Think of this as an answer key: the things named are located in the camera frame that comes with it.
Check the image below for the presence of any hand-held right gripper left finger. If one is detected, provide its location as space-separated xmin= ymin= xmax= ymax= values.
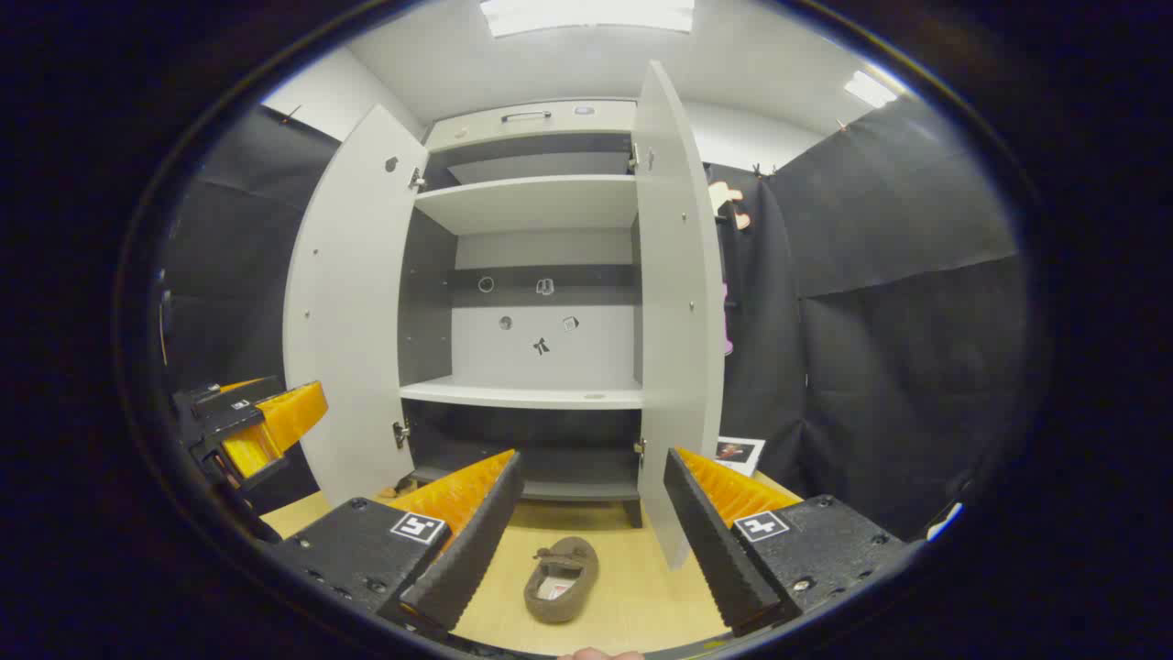
xmin=264 ymin=447 xmax=525 ymax=635

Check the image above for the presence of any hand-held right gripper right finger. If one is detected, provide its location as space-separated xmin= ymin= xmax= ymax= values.
xmin=662 ymin=446 xmax=906 ymax=639

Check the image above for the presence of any brown fuzzy shoe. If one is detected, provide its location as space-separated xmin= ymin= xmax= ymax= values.
xmin=523 ymin=536 xmax=600 ymax=625

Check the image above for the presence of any white shoe cabinet door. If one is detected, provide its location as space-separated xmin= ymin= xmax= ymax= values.
xmin=282 ymin=104 xmax=430 ymax=507
xmin=632 ymin=60 xmax=726 ymax=571

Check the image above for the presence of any printed paper sheet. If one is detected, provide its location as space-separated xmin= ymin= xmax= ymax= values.
xmin=715 ymin=436 xmax=766 ymax=478

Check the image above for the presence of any ceiling light panel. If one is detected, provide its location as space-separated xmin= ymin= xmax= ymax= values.
xmin=478 ymin=0 xmax=696 ymax=38
xmin=843 ymin=71 xmax=899 ymax=109

